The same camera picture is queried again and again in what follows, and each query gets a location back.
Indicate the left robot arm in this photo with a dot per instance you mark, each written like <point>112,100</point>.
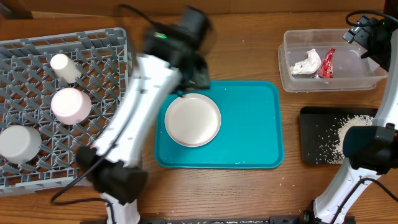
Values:
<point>171,61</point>

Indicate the grey plastic dish rack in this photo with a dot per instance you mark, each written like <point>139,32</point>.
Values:
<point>28,84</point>

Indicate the white napkin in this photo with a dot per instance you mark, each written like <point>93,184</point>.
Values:
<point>308,66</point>

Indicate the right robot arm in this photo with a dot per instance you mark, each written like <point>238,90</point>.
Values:
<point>370,151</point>

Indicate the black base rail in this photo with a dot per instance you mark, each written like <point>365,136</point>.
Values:
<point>290,219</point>

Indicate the clear plastic storage bin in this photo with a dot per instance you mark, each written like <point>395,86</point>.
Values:
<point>350,71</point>

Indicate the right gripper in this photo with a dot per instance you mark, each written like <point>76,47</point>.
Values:
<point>354,34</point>

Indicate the black plastic tray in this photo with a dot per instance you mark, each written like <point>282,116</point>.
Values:
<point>322,131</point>

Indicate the red snack wrapper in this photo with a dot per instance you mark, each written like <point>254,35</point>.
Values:
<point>326,68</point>

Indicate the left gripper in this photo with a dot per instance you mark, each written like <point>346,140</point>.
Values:
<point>204,84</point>

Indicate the white paper cup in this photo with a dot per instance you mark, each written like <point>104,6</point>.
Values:
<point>64,68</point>

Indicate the grey metal bowl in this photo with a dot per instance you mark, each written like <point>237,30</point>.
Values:
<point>20,144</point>

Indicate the large white plate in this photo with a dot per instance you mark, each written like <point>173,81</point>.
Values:
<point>192,120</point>

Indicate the teal plastic serving tray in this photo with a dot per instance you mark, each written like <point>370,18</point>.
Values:
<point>250,136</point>

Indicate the small white plate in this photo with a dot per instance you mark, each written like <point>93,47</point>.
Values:
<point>70,106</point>

